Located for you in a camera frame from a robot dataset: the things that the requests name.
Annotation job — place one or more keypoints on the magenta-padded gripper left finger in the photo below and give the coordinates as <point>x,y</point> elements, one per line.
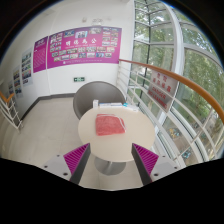
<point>78,156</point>

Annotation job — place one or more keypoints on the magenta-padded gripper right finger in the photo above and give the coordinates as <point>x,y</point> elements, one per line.
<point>146,159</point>

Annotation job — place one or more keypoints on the pink towel with white trim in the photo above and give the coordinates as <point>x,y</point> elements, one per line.
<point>109,125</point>

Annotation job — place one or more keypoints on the flat white box teal corner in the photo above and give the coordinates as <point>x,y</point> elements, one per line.
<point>131,107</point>

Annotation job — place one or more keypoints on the small upright white box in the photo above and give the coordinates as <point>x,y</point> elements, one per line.
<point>95,103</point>

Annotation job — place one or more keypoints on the flat white blue box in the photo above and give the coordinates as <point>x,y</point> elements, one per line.
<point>118,104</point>
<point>105,104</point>

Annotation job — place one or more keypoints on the grey round-backed chair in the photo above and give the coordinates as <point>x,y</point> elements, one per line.
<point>93,93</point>

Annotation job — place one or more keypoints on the red-lettered warning sign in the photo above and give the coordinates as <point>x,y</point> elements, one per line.
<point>163,90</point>

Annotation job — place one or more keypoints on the green exit sign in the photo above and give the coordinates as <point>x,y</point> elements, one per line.
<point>79,79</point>

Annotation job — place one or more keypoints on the white stair railing orange handrail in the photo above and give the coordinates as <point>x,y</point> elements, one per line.
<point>10,111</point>

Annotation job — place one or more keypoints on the white railing with orange handrail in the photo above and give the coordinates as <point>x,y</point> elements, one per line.
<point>186,81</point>

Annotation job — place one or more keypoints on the small magenta text poster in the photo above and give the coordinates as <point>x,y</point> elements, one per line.
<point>40,55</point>

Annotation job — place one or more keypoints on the large magenta photo poster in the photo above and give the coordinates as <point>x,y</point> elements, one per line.
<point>83,46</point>

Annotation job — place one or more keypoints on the round table pedestal base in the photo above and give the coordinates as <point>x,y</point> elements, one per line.
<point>111,166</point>

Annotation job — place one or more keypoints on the row of wall photo panels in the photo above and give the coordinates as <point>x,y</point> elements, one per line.
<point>26,66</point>

